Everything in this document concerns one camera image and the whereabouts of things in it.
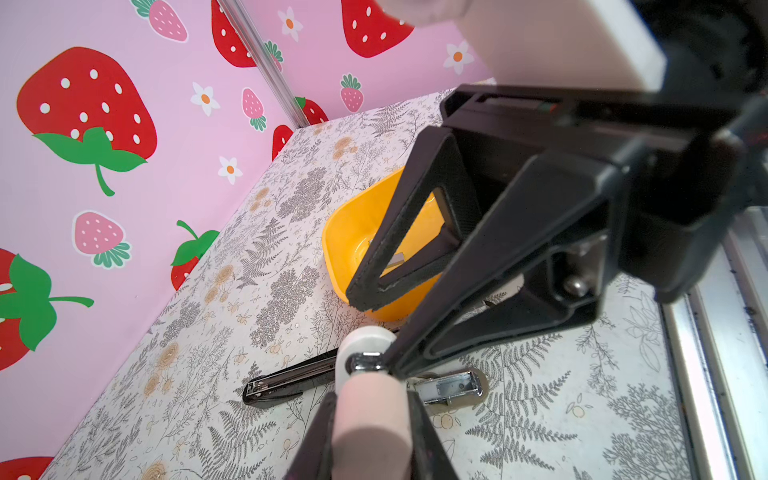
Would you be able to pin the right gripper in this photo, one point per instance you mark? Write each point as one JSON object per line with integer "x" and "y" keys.
{"x": 553, "y": 191}

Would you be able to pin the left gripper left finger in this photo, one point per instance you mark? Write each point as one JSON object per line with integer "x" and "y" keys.
{"x": 313, "y": 460}

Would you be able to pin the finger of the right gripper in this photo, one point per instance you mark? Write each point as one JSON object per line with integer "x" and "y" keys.
{"x": 433, "y": 210}

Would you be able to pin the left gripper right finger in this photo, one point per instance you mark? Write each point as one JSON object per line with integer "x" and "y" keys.
{"x": 429, "y": 459}

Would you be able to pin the black stapler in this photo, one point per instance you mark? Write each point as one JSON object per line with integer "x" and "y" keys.
{"x": 273, "y": 389}

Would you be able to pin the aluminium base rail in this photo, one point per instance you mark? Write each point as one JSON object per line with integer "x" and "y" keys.
{"x": 717, "y": 339}

